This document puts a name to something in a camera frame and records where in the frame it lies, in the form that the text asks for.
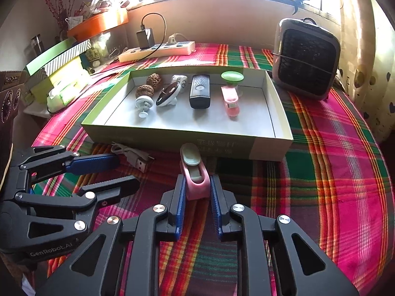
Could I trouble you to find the spiky brown walnut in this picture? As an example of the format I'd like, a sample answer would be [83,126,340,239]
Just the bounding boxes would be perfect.
[146,73,159,91]

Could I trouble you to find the brown cardboard box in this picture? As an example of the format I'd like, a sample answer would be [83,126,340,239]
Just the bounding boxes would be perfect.
[0,69,30,167]

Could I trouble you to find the black and white round gadget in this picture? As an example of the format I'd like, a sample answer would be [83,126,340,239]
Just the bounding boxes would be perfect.
[156,83,181,107]

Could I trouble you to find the light pink clip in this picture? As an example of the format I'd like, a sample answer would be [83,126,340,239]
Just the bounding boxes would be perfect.
[220,86,240,118]

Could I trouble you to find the cream heart print curtain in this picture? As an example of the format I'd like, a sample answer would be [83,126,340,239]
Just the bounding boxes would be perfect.
[336,0,395,144]

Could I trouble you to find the glass jar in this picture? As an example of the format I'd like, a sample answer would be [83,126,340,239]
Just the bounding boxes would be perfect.
[29,34,42,54]

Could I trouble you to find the white usb cable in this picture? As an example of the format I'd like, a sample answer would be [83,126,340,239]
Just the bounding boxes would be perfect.
[110,142,155,173]

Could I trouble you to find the grey portable heater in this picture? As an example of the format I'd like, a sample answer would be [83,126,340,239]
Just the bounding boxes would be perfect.
[272,17,341,101]

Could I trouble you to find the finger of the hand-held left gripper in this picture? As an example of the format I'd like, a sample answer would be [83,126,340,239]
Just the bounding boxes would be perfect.
[11,146,121,179]
[0,176,141,248]

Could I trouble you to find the green and white cardboard box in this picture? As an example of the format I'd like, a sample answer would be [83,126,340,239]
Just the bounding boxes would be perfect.
[81,69,294,162]

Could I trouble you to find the white suction knob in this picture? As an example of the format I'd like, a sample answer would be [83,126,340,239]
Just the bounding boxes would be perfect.
[135,95,154,119]

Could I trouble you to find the small white round jar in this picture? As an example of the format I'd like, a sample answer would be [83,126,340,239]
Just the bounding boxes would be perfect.
[171,74,188,94]

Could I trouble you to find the black charger cable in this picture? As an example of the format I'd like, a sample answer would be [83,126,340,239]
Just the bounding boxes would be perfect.
[122,13,167,56]

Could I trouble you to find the cream power strip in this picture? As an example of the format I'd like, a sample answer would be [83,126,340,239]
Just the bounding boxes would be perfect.
[118,41,196,63]

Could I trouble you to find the green tissue packet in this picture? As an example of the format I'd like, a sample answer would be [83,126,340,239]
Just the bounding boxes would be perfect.
[47,78,82,111]

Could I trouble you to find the grey zigzag patterned box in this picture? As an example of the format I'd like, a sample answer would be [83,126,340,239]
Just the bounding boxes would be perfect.
[25,39,91,90]

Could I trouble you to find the black remote control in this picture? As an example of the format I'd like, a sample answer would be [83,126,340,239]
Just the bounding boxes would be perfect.
[189,74,211,109]

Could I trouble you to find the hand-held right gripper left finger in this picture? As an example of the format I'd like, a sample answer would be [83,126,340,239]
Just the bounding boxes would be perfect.
[37,174,187,296]

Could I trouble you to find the white side table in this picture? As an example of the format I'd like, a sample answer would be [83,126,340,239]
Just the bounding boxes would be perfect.
[25,105,50,118]

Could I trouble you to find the red flower branches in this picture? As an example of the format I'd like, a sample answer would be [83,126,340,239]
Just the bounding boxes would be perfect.
[40,0,73,37]

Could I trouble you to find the flat green box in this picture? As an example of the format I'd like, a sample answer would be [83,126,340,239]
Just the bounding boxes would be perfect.
[26,37,76,76]

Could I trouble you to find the black charger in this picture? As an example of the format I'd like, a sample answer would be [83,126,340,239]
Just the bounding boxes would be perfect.
[137,28,155,50]

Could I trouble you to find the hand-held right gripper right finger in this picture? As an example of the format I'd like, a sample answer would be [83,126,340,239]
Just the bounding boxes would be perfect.
[210,174,360,296]

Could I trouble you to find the orange plastic basin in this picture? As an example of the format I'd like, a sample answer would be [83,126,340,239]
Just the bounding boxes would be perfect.
[67,8,128,40]

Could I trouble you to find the black clamp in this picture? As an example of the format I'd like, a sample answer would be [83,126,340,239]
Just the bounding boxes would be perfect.
[292,0,311,14]

